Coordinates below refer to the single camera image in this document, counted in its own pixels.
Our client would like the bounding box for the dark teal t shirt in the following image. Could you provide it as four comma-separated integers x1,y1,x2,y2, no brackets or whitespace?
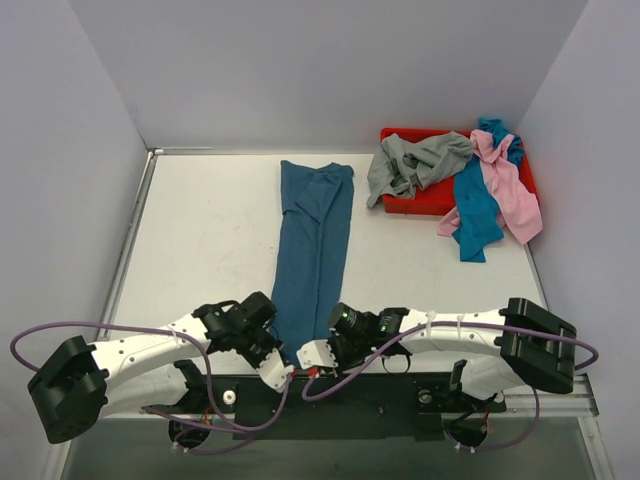
271,160,354,365

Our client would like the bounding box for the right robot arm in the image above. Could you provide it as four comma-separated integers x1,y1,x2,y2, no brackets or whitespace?
328,298,577,409

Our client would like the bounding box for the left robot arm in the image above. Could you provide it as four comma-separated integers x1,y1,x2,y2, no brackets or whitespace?
28,292,294,444

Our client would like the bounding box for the red plastic bin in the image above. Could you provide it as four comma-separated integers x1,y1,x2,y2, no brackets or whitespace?
379,127,541,217

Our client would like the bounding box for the bright turquoise t shirt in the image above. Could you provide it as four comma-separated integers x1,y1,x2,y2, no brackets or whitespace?
452,117,524,263

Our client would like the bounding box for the grey t shirt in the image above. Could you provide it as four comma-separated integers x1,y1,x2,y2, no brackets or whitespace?
366,131,473,208

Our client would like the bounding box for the pink t shirt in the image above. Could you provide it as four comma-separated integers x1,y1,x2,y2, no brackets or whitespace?
438,129,543,245

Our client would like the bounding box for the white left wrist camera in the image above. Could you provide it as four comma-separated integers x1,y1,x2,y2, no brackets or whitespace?
256,349,295,393

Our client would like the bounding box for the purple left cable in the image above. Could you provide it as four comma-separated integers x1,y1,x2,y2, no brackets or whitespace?
10,322,291,456

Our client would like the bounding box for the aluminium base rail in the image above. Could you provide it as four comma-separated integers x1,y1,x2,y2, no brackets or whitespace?
89,366,599,421

